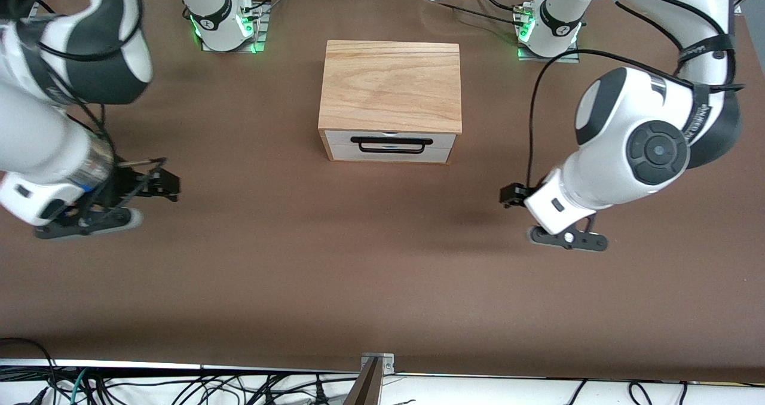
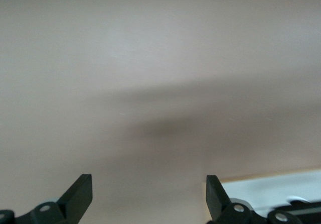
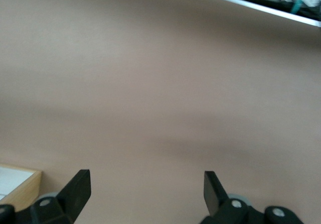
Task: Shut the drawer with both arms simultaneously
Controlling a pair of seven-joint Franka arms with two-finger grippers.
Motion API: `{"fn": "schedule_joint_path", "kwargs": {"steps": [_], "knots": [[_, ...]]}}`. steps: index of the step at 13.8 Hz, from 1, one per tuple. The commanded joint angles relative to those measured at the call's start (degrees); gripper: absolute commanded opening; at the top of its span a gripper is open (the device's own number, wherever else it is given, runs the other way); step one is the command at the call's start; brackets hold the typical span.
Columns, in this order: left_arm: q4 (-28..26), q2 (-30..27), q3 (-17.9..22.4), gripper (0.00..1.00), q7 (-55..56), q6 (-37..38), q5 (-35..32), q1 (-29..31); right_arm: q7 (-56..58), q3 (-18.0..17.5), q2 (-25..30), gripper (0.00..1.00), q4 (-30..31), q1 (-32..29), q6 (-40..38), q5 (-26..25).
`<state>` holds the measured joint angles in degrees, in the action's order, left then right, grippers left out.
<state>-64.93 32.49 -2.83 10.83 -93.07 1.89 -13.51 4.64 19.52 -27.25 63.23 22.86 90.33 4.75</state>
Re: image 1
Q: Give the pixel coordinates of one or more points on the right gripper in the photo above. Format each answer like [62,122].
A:
[127,184]

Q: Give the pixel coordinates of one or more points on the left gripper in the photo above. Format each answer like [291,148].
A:
[514,195]

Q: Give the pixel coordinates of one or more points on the white-fronted wooden drawer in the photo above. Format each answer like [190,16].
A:
[388,156]

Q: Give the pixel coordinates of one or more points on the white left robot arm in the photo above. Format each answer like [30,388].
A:
[645,130]

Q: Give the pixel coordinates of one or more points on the wooden drawer cabinet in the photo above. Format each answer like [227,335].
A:
[391,85]

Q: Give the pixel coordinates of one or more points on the aluminium table edge strip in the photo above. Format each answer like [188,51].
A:
[119,366]

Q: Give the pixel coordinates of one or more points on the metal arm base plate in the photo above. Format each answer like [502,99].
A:
[258,34]
[571,55]

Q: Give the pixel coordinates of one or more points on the grey metal mount bracket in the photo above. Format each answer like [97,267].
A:
[387,364]

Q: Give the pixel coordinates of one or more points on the dark camera mount pole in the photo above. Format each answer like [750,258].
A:
[366,387]

